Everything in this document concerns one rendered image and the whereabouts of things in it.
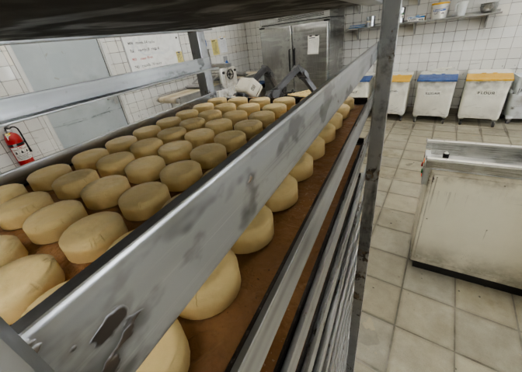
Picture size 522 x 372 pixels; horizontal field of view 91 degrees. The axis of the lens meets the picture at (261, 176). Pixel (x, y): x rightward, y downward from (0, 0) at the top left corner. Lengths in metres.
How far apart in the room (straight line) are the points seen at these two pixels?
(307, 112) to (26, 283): 0.22
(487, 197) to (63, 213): 1.90
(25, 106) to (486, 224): 2.06
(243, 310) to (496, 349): 2.00
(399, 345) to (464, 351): 0.33
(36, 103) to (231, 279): 0.41
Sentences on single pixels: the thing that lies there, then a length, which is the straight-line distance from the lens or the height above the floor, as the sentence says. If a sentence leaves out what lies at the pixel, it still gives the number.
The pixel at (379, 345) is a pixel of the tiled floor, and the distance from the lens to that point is 1.91.
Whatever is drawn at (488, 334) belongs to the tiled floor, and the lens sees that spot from 2.17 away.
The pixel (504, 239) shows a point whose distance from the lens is 2.11.
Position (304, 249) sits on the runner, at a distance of 0.20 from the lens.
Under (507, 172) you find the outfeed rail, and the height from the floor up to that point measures 0.86.
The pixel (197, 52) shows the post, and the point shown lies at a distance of 0.75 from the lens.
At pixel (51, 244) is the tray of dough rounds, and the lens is 0.32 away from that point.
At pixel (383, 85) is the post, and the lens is 0.59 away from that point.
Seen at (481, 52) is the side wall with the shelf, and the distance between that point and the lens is 5.78.
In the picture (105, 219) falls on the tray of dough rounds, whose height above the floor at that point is 1.51.
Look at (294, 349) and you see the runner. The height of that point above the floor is 1.43.
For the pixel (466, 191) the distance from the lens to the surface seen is 1.90.
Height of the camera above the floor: 1.64
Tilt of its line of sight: 29 degrees down
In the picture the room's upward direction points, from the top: 7 degrees counter-clockwise
